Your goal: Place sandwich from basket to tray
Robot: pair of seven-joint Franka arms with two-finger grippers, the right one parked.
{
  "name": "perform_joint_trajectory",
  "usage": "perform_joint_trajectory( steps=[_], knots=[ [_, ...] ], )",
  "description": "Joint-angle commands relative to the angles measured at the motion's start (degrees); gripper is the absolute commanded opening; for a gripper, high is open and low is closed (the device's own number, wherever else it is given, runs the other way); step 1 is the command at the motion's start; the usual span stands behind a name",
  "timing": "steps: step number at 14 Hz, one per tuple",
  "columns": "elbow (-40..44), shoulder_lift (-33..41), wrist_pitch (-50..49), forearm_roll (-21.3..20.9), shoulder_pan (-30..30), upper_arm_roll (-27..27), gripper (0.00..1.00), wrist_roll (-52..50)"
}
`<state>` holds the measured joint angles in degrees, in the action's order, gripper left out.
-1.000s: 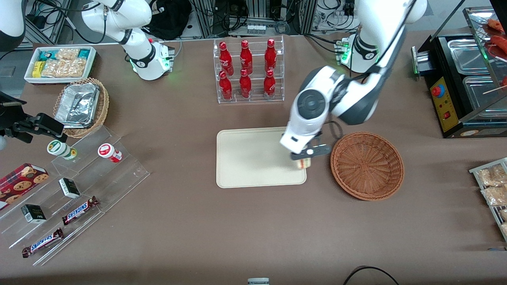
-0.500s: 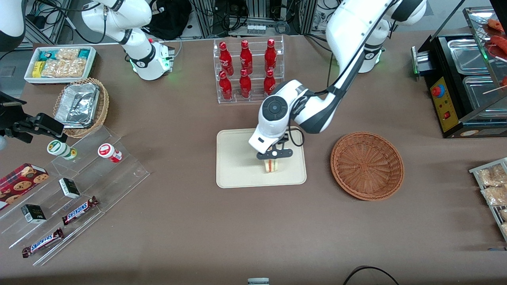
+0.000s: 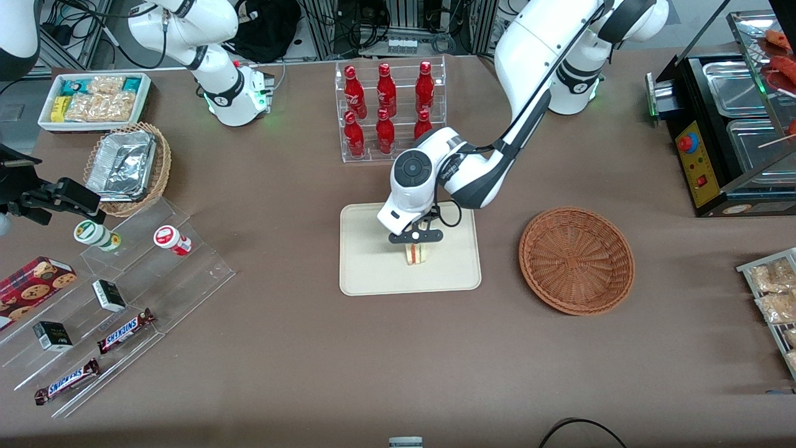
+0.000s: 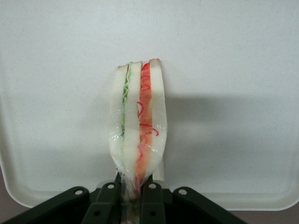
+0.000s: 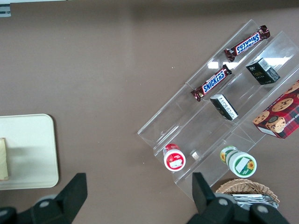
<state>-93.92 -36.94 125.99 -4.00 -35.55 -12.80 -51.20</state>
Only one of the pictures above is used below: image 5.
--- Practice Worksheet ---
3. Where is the small black box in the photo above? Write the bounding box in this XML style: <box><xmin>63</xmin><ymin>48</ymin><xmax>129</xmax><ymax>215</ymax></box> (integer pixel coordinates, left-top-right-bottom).
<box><xmin>245</xmin><ymin>57</ymin><xmax>281</xmax><ymax>86</ymax></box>
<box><xmin>209</xmin><ymin>94</ymin><xmax>239</xmax><ymax>121</ymax></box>

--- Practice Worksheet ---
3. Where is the triangular sandwich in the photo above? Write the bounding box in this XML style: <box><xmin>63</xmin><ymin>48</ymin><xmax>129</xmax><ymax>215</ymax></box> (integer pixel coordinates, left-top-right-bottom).
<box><xmin>0</xmin><ymin>137</ymin><xmax>10</xmax><ymax>181</ymax></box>

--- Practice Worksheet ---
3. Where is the green lidded cup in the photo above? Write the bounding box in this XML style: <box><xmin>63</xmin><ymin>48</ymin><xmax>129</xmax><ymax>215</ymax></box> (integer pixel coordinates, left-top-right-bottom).
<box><xmin>220</xmin><ymin>146</ymin><xmax>258</xmax><ymax>178</ymax></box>

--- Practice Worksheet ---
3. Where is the aluminium foil tray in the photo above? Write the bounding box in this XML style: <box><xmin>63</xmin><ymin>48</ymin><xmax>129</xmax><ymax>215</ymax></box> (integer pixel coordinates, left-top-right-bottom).
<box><xmin>230</xmin><ymin>193</ymin><xmax>279</xmax><ymax>210</ymax></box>

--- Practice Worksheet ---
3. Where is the clear acrylic stepped display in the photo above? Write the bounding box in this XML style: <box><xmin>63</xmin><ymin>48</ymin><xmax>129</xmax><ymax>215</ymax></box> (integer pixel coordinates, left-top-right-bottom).
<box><xmin>137</xmin><ymin>19</ymin><xmax>299</xmax><ymax>202</ymax></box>

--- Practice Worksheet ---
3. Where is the light wicker basket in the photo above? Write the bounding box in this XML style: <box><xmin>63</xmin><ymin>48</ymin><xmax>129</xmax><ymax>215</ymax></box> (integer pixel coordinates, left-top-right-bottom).
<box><xmin>214</xmin><ymin>179</ymin><xmax>280</xmax><ymax>209</ymax></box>

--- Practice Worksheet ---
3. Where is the white grey table-edge device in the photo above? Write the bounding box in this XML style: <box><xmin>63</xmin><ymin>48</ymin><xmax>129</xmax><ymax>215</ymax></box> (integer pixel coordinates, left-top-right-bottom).
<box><xmin>0</xmin><ymin>4</ymin><xmax>11</xmax><ymax>18</ymax></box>

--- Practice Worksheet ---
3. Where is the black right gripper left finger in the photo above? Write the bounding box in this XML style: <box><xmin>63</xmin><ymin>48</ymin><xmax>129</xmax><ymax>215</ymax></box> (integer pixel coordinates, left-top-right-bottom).
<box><xmin>0</xmin><ymin>173</ymin><xmax>88</xmax><ymax>224</ymax></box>

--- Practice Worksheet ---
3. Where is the beige serving tray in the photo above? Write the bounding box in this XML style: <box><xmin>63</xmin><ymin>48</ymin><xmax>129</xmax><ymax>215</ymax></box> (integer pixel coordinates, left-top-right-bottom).
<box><xmin>0</xmin><ymin>113</ymin><xmax>59</xmax><ymax>190</ymax></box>

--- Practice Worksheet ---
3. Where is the Snickers bar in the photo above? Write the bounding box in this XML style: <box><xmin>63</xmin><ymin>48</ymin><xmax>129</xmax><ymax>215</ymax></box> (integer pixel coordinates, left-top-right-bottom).
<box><xmin>191</xmin><ymin>64</ymin><xmax>233</xmax><ymax>103</ymax></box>
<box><xmin>224</xmin><ymin>25</ymin><xmax>271</xmax><ymax>63</ymax></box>

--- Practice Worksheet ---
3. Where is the red tartan cookie box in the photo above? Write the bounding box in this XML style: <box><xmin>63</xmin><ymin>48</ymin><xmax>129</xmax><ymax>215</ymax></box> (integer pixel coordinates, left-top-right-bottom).
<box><xmin>253</xmin><ymin>80</ymin><xmax>299</xmax><ymax>140</ymax></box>

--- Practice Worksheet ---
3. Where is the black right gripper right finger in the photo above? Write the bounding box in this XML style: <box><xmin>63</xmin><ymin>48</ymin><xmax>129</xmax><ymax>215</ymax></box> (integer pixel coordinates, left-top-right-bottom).
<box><xmin>186</xmin><ymin>172</ymin><xmax>290</xmax><ymax>224</ymax></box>

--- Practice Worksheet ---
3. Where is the red lidded cup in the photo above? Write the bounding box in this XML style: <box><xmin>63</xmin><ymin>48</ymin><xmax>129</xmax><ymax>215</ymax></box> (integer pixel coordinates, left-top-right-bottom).
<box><xmin>163</xmin><ymin>143</ymin><xmax>187</xmax><ymax>172</ymax></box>

